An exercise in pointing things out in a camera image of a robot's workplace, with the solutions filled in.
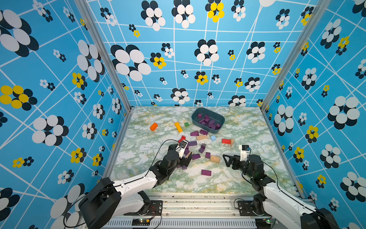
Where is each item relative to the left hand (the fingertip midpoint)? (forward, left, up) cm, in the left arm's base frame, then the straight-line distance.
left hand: (186, 147), depth 83 cm
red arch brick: (+14, +3, -12) cm, 19 cm away
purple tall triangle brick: (+19, -6, -13) cm, 24 cm away
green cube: (+27, 0, -11) cm, 29 cm away
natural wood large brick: (-2, -18, -10) cm, 21 cm away
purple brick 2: (+26, -20, -11) cm, 35 cm away
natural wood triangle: (+10, -32, -10) cm, 35 cm away
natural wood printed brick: (+15, -11, -12) cm, 22 cm away
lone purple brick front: (-10, -12, -12) cm, 20 cm away
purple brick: (+32, -16, -10) cm, 37 cm away
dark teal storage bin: (+33, -9, -11) cm, 36 cm away
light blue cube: (+13, -19, -10) cm, 25 cm away
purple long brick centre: (+1, -6, -14) cm, 15 cm away
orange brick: (+25, +25, -12) cm, 37 cm away
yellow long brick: (+24, +6, -12) cm, 27 cm away
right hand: (-2, -27, -5) cm, 28 cm away
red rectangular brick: (+12, -28, -12) cm, 33 cm away
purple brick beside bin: (+20, -13, -12) cm, 26 cm away
